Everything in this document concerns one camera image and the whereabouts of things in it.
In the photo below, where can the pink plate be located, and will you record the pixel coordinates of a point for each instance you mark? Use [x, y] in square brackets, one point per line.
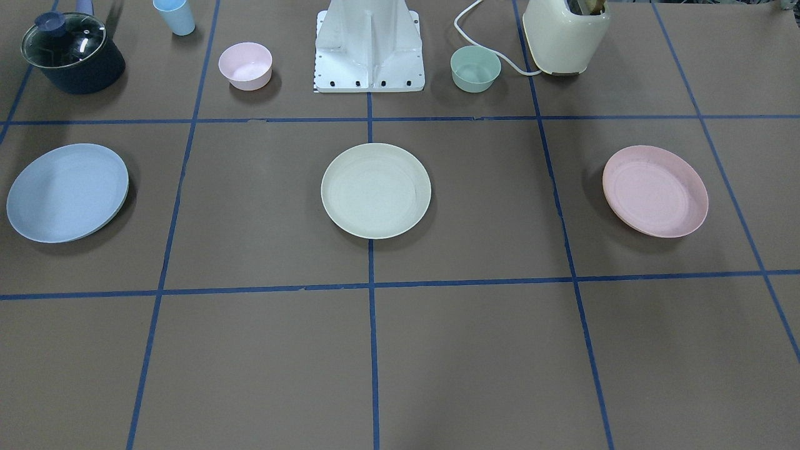
[655, 192]

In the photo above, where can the cream plate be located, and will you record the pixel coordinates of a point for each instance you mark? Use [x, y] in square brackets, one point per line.
[376, 191]

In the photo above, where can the green bowl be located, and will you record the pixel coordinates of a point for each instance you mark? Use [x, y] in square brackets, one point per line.
[474, 69]

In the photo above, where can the pink bowl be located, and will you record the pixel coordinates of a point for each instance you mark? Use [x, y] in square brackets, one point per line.
[246, 65]

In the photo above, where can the cream toaster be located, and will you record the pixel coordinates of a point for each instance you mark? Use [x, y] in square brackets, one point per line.
[563, 36]

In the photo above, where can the light blue cup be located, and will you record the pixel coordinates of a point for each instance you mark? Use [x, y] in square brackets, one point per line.
[177, 15]

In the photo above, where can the blue plate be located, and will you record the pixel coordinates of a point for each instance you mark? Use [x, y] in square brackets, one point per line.
[68, 193]

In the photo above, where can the dark blue pot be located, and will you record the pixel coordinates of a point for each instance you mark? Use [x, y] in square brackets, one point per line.
[91, 75]

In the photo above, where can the glass pot lid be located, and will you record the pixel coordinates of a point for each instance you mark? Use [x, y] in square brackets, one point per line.
[62, 39]

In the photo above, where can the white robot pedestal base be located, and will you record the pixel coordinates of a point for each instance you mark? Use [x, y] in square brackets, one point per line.
[368, 47]

